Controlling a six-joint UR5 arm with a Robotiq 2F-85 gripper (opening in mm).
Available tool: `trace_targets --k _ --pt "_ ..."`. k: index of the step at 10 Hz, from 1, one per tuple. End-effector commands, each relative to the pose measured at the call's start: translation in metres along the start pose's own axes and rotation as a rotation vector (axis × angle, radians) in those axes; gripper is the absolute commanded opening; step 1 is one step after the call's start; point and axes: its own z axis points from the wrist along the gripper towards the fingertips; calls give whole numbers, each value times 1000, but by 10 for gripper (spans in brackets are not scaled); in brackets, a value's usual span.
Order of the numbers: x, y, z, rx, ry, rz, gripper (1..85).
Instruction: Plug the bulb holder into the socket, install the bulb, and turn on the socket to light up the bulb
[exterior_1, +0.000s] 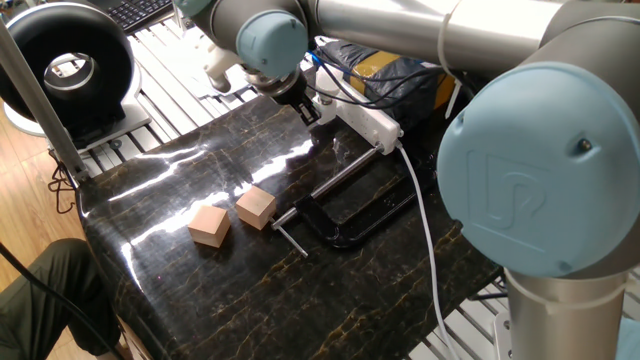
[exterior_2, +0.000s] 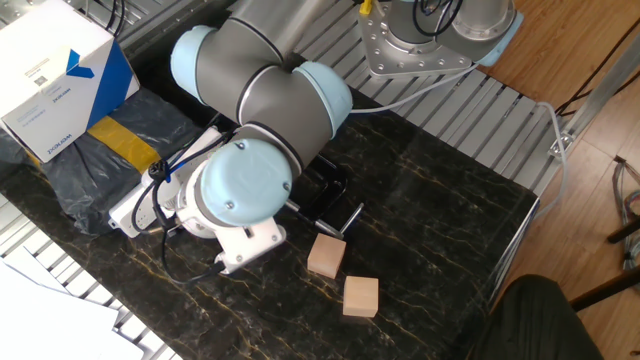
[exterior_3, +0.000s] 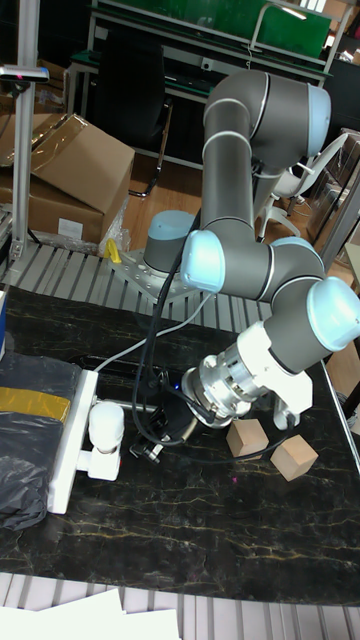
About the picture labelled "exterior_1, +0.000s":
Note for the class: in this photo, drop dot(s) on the black C-clamp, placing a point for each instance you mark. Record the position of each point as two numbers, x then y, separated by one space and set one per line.
345 239

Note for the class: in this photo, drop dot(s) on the black plastic wrapped package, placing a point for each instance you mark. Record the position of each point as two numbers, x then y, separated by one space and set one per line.
400 85

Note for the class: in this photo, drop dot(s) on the white paper sheets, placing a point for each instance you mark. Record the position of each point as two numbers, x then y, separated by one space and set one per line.
170 55

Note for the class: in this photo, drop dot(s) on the white power strip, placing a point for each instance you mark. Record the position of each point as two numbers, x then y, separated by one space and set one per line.
370 122

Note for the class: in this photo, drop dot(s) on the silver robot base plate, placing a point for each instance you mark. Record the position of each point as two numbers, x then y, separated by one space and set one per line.
501 335

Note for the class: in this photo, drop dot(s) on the black round duct fan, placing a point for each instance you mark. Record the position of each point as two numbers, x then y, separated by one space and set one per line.
30 40

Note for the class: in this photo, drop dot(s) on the wooden cube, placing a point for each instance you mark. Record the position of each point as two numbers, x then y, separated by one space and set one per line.
210 227
256 207

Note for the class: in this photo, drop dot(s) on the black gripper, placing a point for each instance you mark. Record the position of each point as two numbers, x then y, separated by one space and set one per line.
292 92

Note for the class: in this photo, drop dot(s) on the black keyboard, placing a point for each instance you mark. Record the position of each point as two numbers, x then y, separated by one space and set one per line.
135 12

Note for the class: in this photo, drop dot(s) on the dark trousered person leg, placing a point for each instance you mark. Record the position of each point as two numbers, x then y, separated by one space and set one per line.
30 310

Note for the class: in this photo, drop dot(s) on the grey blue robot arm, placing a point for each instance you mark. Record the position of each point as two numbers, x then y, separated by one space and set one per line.
540 170

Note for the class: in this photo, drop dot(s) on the aluminium frame post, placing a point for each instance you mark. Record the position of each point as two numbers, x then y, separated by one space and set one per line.
184 22
40 105

